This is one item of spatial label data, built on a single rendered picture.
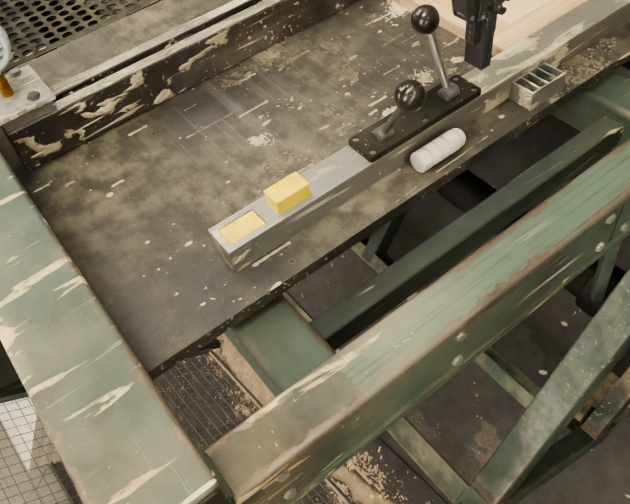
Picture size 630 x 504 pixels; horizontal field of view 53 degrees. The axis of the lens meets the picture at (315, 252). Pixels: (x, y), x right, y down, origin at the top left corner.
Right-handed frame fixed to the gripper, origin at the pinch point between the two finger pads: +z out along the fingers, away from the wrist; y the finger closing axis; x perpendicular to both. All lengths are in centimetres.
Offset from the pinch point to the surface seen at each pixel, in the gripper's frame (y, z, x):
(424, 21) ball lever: -1.2, 0.7, 8.3
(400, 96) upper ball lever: -13.5, 0.7, -0.9
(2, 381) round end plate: -74, 54, 39
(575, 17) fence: 27.5, 11.6, 5.1
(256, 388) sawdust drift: -7, 270, 123
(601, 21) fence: 29.7, 11.9, 2.0
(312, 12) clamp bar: 1.9, 13.1, 38.4
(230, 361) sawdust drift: -9, 273, 149
